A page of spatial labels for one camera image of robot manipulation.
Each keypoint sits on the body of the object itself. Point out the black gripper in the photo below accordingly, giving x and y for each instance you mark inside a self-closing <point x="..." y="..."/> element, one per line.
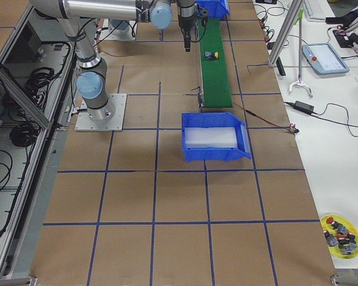
<point x="185" y="24"/>

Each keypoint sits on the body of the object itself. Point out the yellow mushroom push button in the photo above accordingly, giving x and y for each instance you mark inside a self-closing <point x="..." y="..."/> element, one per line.
<point x="211" y="56"/>

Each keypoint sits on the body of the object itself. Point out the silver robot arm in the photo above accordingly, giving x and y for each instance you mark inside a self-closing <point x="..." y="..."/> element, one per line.
<point x="91" y="84"/>

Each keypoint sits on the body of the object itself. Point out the blue bin with buttons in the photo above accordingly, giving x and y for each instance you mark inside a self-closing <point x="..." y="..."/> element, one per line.
<point x="216" y="8"/>

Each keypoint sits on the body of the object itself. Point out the yellow tray of buttons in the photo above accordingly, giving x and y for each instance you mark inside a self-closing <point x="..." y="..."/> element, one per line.
<point x="340" y="235"/>

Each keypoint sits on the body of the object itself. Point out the green conveyor belt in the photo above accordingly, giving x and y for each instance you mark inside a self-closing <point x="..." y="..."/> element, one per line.
<point x="215" y="87"/>

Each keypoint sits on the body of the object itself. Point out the far blue plastic bin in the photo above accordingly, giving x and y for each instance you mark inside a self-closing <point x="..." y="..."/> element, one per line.
<point x="216" y="120"/>

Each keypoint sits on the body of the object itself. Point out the white foam bin liner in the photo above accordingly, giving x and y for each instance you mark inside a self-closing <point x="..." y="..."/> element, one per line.
<point x="210" y="137"/>

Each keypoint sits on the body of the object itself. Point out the long reach grabber tool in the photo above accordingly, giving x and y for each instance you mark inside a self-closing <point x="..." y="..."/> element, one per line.
<point x="299" y="82"/>

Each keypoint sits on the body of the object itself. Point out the teach pendant tablet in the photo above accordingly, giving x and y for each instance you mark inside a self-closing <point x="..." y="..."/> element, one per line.
<point x="324" y="59"/>

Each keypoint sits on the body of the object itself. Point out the black power adapter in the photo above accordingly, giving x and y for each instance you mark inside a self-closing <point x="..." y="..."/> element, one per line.
<point x="303" y="107"/>

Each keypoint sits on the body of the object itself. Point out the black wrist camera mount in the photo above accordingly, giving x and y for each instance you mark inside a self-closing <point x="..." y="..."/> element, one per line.
<point x="202" y="15"/>

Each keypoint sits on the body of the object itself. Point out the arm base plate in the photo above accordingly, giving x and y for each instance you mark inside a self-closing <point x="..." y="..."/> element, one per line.
<point x="108" y="118"/>

